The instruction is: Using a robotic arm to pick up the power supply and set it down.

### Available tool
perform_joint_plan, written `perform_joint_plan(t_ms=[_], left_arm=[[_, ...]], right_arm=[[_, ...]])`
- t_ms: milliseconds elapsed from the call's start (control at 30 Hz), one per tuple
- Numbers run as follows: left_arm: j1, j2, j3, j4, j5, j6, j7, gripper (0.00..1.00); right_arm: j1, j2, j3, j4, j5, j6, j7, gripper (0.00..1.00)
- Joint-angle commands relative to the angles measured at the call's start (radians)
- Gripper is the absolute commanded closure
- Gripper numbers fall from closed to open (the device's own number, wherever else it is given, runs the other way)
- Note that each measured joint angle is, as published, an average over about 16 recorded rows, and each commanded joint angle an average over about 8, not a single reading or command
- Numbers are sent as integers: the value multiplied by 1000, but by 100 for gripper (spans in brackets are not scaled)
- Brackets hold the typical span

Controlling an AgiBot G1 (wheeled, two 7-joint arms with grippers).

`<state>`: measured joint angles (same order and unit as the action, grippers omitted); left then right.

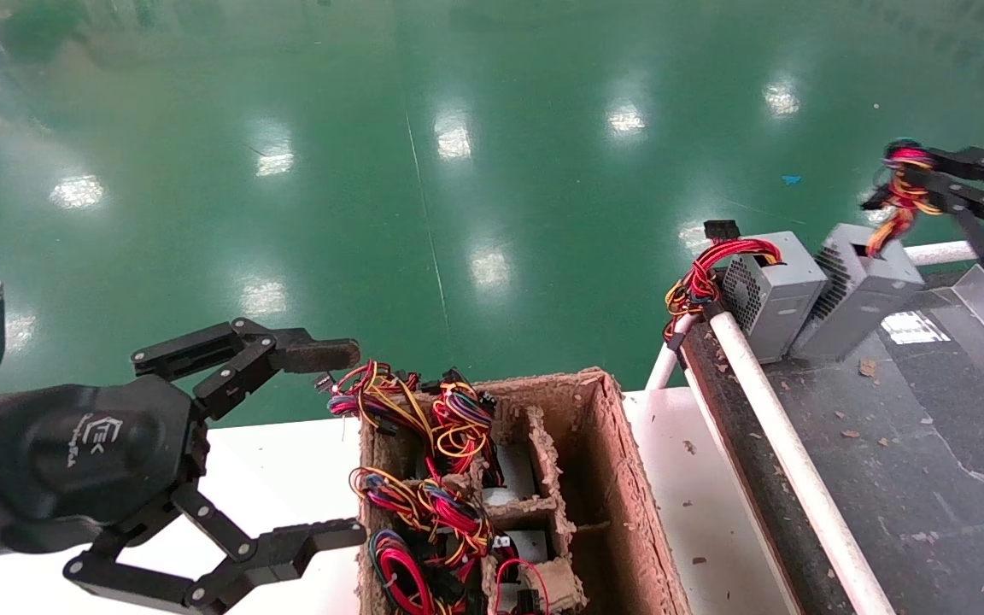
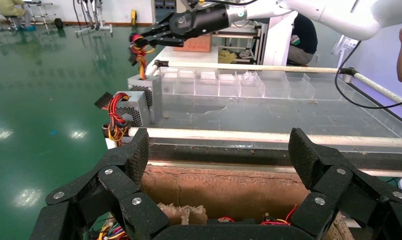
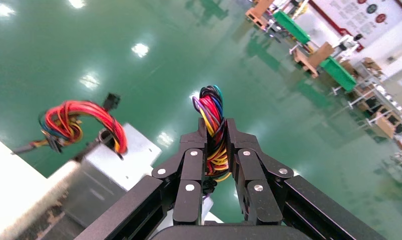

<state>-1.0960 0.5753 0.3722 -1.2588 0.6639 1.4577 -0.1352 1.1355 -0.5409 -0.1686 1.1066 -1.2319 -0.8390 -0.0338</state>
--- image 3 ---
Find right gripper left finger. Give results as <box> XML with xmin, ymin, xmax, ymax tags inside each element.
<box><xmin>74</xmin><ymin>117</ymin><xmax>208</xmax><ymax>240</ymax></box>

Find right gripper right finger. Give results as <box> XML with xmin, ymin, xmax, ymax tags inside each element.
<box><xmin>226</xmin><ymin>117</ymin><xmax>388</xmax><ymax>240</ymax></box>

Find grey power supply multicolour wires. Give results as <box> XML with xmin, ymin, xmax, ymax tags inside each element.
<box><xmin>191</xmin><ymin>84</ymin><xmax>233</xmax><ymax>196</ymax></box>

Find brown wooden crate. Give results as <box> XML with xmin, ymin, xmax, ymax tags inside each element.
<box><xmin>293</xmin><ymin>41</ymin><xmax>335</xmax><ymax>79</ymax></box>
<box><xmin>245</xmin><ymin>0</ymin><xmax>275</xmax><ymax>31</ymax></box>

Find green topped workbench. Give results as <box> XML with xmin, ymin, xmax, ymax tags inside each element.
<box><xmin>272</xmin><ymin>9</ymin><xmax>311</xmax><ymax>46</ymax></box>
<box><xmin>319</xmin><ymin>56</ymin><xmax>358</xmax><ymax>94</ymax></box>

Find brown cardboard box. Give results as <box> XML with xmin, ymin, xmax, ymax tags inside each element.
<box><xmin>373</xmin><ymin>111</ymin><xmax>397</xmax><ymax>140</ymax></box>

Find metal shelf rack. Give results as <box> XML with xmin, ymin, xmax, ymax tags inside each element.
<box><xmin>348</xmin><ymin>56</ymin><xmax>402</xmax><ymax>140</ymax></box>

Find person in white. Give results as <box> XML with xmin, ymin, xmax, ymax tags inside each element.
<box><xmin>332</xmin><ymin>33</ymin><xmax>364</xmax><ymax>57</ymax></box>

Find grey power supply red wires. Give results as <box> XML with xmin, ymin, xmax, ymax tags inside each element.
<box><xmin>11</xmin><ymin>92</ymin><xmax>164</xmax><ymax>230</ymax></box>

